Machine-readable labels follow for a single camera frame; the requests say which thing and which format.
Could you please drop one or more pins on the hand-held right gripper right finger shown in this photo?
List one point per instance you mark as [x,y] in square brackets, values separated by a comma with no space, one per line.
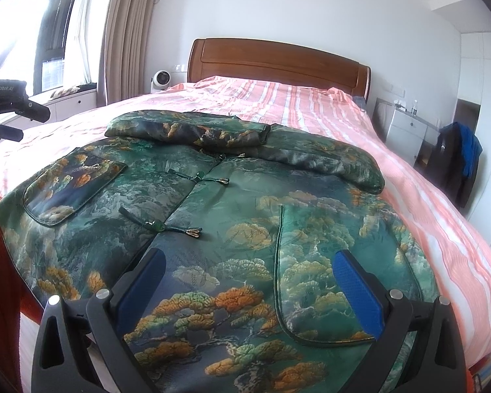
[358,290]

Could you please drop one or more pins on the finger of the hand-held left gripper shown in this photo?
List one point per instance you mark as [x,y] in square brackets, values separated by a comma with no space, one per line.
[6,133]
[37,111]

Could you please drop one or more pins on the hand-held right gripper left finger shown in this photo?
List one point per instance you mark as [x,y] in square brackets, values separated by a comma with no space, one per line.
[147,278]

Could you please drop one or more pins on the green landscape print jacket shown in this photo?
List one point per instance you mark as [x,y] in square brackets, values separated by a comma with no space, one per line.
[229,196]

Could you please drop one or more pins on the white window seat cabinet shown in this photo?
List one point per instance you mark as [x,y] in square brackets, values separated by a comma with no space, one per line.
[69,102]

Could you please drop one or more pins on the window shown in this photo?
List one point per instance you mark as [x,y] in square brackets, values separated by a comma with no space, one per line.
[55,41]

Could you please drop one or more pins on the white sheer curtain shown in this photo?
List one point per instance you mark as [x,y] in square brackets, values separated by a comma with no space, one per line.
[80,32]

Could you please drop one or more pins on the beige curtain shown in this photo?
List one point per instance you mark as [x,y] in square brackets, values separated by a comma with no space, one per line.
[127,32]

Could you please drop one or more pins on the white round fan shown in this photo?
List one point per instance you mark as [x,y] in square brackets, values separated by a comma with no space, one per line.
[161,80]

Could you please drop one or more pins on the bed with pink striped sheet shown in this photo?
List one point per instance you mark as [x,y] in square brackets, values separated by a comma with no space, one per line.
[413,172]

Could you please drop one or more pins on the person's orange clothing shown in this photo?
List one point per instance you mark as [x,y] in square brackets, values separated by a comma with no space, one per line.
[4,294]

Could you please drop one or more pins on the black coat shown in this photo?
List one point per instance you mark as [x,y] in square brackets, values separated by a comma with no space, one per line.
[450,163]

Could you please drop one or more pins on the white drawer desk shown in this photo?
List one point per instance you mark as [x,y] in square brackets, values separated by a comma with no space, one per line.
[405,131]

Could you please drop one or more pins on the blue garment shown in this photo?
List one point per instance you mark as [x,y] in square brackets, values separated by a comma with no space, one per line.
[470,151]

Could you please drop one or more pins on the clear bottle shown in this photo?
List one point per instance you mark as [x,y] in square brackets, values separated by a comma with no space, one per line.
[413,107]

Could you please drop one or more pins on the white wardrobe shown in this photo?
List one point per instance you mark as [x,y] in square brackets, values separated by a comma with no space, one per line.
[487,131]

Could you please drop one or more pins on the wooden headboard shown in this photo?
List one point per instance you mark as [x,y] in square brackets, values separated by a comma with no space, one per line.
[278,61]

